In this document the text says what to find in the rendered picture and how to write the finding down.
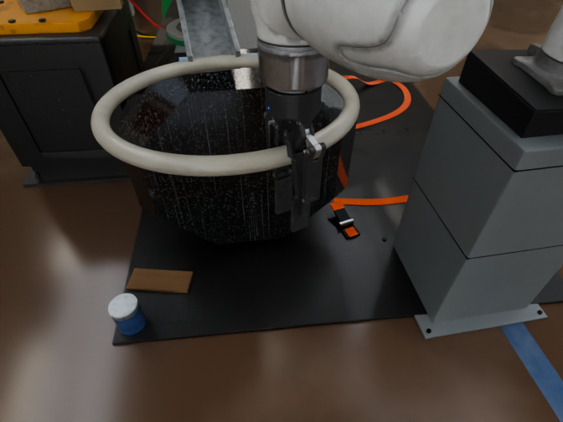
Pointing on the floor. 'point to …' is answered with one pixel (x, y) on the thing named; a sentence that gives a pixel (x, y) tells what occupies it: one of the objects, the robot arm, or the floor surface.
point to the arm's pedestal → (481, 218)
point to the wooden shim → (160, 280)
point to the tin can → (126, 314)
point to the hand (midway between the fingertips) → (291, 204)
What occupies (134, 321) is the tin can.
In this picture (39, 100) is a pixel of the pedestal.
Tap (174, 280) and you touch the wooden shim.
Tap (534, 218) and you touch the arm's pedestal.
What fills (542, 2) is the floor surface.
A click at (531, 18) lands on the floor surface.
